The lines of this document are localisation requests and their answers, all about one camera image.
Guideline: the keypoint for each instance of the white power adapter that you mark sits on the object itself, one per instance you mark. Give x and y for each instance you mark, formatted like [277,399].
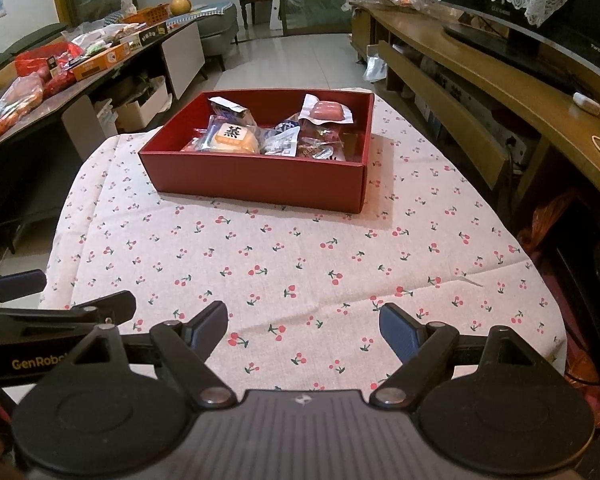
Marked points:
[587,103]

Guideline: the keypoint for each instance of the clear sausage packet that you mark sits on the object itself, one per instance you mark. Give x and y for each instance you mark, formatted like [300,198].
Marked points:
[325,110]

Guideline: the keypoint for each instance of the open cardboard box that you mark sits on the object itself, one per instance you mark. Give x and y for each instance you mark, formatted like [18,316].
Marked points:
[140,110]

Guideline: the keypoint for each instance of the red plastic bag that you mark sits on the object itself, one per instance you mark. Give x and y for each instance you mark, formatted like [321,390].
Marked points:
[35,60]

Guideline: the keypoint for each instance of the orange basket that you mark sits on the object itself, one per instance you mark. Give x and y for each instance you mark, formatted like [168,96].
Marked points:
[150,12]

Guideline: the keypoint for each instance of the orange cardboard box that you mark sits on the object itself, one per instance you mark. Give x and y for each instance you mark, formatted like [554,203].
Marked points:
[100,62]

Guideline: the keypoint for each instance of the red cardboard box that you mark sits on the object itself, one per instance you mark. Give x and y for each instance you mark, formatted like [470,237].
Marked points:
[255,180]

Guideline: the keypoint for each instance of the grey armchair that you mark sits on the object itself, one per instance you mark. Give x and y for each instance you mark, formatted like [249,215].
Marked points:
[220,30]

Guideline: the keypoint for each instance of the white power strip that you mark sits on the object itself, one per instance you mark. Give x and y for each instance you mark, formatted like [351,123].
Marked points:
[520,152]

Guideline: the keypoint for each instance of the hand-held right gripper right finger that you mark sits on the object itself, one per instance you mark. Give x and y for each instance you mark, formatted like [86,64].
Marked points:
[400,332]

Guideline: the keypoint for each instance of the dark desk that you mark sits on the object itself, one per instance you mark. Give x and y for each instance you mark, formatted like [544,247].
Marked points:
[30,185]

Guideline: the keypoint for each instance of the clear steamed cake packet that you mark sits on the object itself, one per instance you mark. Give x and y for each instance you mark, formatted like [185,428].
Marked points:
[230,140]

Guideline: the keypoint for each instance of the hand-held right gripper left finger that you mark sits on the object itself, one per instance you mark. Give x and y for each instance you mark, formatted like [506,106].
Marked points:
[207,332]

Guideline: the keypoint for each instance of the orange plastic bag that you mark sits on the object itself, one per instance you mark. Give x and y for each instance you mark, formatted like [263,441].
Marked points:
[545,225]

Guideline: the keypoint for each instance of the clear bag of orange snacks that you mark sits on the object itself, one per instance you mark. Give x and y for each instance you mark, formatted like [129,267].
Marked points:
[15,105]

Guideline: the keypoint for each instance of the silver foil bag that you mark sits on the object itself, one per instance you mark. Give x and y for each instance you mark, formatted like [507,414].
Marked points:
[375,69]

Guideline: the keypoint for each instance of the blue and orange snack packet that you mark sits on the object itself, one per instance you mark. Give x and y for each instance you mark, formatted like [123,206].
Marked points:
[225,110]

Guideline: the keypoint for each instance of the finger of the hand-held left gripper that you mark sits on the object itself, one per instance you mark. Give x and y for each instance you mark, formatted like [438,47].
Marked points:
[80,310]
[20,284]

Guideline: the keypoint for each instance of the wooden tv stand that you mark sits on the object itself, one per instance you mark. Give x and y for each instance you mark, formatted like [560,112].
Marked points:
[480,70]

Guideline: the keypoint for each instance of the cherry print tablecloth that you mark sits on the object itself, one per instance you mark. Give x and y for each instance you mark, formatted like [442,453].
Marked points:
[305,260]

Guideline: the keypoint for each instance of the small white snack packet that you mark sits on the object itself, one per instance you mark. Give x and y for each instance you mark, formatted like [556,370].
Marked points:
[280,142]

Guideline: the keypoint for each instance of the dark printed box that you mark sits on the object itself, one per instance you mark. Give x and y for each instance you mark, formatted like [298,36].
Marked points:
[152,35]

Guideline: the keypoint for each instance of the white plastic bag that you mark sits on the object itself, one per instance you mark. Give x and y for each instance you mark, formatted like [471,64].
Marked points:
[95,35]

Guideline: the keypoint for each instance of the grey green sofa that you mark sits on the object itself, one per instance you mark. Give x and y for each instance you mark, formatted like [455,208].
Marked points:
[30,35]

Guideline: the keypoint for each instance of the yellow pomelo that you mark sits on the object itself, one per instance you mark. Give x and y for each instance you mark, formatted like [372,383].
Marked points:
[179,5]

